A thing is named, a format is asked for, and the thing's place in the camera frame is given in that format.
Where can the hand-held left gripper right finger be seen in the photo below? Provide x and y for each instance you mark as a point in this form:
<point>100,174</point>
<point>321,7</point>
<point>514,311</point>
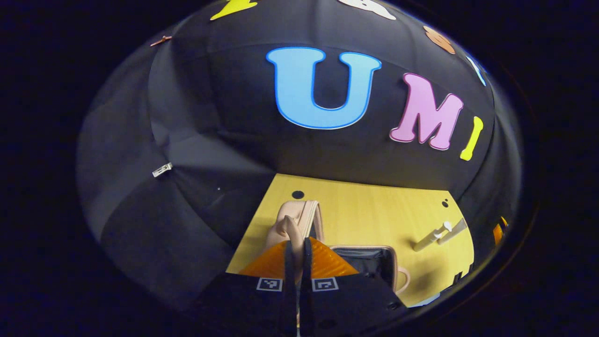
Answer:
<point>306,290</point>

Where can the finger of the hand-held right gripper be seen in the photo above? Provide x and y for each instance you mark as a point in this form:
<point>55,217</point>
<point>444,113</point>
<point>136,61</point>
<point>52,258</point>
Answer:
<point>499,231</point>

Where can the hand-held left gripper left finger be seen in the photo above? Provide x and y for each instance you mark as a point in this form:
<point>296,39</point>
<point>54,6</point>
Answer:
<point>290,290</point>

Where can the white pump bottle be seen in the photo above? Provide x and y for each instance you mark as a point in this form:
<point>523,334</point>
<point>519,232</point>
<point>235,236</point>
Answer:
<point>426,242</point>

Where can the black backdrop cloth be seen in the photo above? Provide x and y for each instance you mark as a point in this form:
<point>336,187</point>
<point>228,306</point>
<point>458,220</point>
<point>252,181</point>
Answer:
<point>210,117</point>

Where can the pink cloth clip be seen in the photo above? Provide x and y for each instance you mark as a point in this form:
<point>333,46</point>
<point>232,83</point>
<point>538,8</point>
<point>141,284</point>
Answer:
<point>160,40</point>

